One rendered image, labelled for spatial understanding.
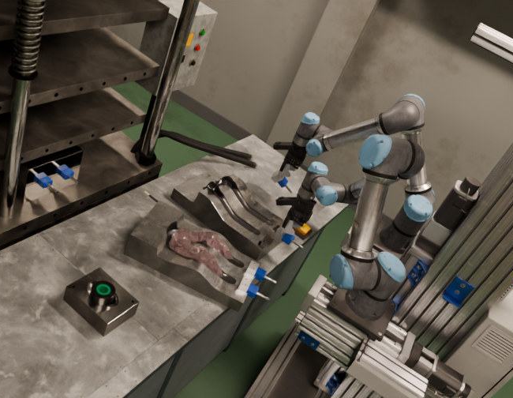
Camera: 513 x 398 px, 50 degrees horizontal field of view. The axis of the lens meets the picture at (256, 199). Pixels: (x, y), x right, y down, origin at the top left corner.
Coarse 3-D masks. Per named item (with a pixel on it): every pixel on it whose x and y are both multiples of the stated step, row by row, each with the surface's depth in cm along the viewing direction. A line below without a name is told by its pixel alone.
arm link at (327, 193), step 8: (320, 176) 217; (312, 184) 218; (320, 184) 214; (328, 184) 214; (336, 184) 216; (320, 192) 211; (328, 192) 210; (336, 192) 213; (344, 192) 216; (320, 200) 211; (328, 200) 212; (336, 200) 213
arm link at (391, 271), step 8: (384, 256) 194; (392, 256) 196; (376, 264) 190; (384, 264) 190; (392, 264) 192; (400, 264) 195; (384, 272) 190; (392, 272) 189; (400, 272) 190; (376, 280) 189; (384, 280) 190; (392, 280) 191; (400, 280) 192; (376, 288) 191; (384, 288) 193; (392, 288) 194; (376, 296) 196; (384, 296) 196
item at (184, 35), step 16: (192, 0) 220; (192, 16) 225; (176, 32) 230; (176, 48) 233; (176, 64) 237; (160, 96) 246; (160, 112) 251; (160, 128) 258; (144, 144) 262; (144, 160) 265
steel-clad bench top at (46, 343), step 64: (128, 192) 245; (256, 192) 280; (0, 256) 194; (64, 256) 204; (0, 320) 175; (64, 320) 184; (128, 320) 193; (192, 320) 203; (0, 384) 160; (64, 384) 167; (128, 384) 174
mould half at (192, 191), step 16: (208, 176) 265; (176, 192) 249; (192, 192) 251; (208, 192) 243; (224, 192) 248; (192, 208) 247; (208, 208) 242; (224, 208) 243; (240, 208) 250; (256, 208) 255; (208, 224) 245; (224, 224) 240; (240, 224) 242; (256, 224) 245; (240, 240) 238; (256, 240) 236; (256, 256) 236
